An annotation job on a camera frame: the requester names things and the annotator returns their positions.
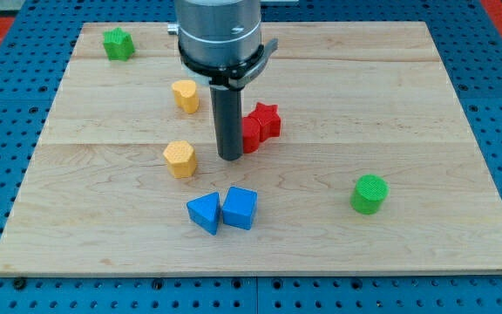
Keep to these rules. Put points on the green cylinder block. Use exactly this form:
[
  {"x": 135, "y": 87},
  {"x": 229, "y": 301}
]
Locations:
[{"x": 369, "y": 194}]

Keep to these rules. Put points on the red circle block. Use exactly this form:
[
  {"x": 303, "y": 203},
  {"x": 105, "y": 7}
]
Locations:
[{"x": 251, "y": 131}]

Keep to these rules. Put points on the green star block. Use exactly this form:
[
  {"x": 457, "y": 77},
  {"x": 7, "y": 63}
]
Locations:
[{"x": 118, "y": 44}]

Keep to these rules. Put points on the yellow hexagon block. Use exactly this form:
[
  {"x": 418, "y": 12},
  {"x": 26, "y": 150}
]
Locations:
[{"x": 180, "y": 159}]

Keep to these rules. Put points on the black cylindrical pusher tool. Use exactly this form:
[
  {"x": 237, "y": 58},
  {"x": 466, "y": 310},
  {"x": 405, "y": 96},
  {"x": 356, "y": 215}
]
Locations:
[{"x": 226, "y": 106}]

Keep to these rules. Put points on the wooden board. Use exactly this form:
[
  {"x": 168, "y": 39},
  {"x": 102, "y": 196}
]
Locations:
[{"x": 357, "y": 98}]

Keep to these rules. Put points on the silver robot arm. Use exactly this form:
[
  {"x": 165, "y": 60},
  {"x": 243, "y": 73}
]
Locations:
[{"x": 220, "y": 41}]

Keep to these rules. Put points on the red star block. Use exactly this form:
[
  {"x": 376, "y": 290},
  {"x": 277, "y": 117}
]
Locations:
[{"x": 269, "y": 120}]

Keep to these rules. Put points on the yellow heart block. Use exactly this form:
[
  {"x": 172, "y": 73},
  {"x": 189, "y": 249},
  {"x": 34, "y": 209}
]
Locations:
[{"x": 185, "y": 95}]

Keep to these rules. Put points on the blue cube block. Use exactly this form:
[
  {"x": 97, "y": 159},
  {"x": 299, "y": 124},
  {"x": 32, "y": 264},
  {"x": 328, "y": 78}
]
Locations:
[{"x": 239, "y": 207}]

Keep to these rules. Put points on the blue triangle block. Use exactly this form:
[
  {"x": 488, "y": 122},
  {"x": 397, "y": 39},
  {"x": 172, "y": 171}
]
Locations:
[{"x": 205, "y": 212}]

